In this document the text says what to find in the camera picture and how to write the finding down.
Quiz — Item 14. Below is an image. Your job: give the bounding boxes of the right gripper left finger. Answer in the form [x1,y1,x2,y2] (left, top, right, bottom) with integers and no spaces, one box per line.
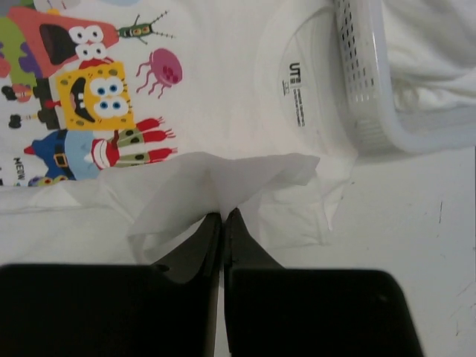
[150,213,222,286]

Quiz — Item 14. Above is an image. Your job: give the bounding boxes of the white red print t shirt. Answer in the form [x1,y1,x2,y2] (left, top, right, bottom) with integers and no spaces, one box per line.
[382,1,475,146]

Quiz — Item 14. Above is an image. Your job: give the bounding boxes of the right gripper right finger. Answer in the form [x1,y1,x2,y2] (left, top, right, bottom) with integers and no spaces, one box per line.
[224,208,284,277]

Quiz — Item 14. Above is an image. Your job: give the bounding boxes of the white plastic basket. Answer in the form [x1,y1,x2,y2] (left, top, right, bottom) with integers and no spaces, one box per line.
[334,1,475,155]

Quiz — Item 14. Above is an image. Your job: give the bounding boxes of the white cartoon print t shirt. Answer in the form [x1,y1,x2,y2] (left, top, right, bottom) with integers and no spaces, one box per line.
[1,1,353,264]

